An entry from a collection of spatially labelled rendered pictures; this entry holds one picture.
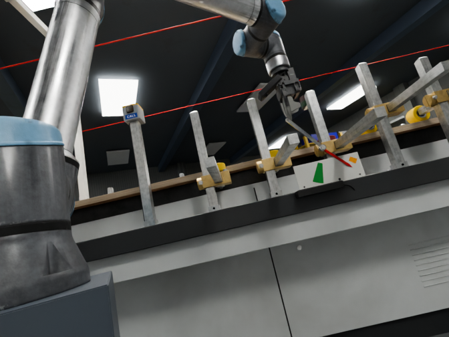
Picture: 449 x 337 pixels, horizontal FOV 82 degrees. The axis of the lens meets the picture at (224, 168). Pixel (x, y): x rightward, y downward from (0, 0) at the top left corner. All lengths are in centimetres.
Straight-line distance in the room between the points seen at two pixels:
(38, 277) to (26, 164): 16
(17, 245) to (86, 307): 13
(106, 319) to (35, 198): 20
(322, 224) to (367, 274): 38
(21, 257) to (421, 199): 121
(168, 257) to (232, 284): 34
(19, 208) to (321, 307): 117
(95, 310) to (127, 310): 101
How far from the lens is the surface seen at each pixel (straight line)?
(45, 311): 38
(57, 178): 48
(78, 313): 38
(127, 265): 113
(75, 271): 45
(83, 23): 87
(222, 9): 94
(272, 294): 128
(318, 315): 134
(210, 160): 75
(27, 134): 48
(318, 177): 107
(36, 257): 43
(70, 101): 73
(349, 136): 100
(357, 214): 113
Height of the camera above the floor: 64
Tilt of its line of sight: 12 degrees up
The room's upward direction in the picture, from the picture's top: 13 degrees counter-clockwise
